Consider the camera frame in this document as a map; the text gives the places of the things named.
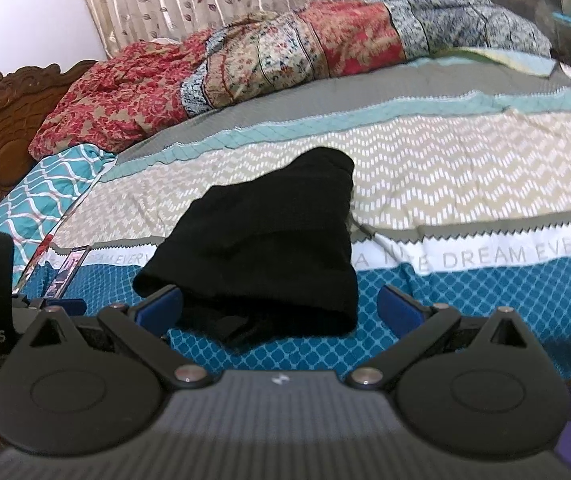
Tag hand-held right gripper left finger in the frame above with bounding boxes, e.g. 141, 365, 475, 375
24, 284, 212, 389

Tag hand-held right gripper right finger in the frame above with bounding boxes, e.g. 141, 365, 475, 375
348, 284, 542, 391

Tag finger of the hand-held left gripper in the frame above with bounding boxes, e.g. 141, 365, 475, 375
11, 295, 88, 318

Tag black pants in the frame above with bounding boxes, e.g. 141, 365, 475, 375
132, 146, 359, 347

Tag smartphone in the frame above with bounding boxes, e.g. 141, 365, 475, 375
44, 245, 89, 301

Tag printed patterned bedsheet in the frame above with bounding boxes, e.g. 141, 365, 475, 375
12, 52, 571, 391

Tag teal white patterned pillow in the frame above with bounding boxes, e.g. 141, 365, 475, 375
0, 142, 117, 273

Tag carved wooden headboard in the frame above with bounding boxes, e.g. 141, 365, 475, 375
0, 59, 98, 218

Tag floral patchwork quilt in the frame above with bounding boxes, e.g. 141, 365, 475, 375
29, 0, 552, 158

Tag grey white cable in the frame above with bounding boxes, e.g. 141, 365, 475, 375
349, 215, 391, 253

